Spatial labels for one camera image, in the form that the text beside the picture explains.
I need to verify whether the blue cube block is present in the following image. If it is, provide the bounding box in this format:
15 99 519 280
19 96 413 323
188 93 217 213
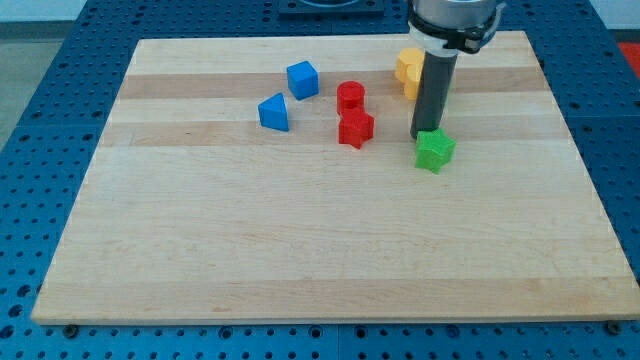
286 61 319 100

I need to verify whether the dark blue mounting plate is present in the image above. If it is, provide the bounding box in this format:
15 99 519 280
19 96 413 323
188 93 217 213
277 0 385 18

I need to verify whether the red cylinder block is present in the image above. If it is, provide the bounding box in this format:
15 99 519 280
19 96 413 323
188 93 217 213
336 81 366 115

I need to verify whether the yellow heart block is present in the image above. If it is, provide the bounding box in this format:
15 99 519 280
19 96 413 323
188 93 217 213
394 48 424 100

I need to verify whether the wooden board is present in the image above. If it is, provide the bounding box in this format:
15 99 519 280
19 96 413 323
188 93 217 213
32 31 639 325

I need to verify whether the blue triangle block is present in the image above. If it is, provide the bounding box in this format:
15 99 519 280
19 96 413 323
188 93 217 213
258 93 289 132

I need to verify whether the red star block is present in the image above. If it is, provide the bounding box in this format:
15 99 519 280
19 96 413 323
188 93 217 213
338 109 375 149

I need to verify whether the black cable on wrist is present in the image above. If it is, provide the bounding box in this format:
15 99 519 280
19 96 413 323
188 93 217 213
407 1 507 55

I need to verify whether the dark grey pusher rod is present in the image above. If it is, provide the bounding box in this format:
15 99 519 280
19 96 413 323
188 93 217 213
410 52 457 139

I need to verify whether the green star block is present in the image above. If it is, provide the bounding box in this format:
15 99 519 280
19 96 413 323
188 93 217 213
415 129 457 174

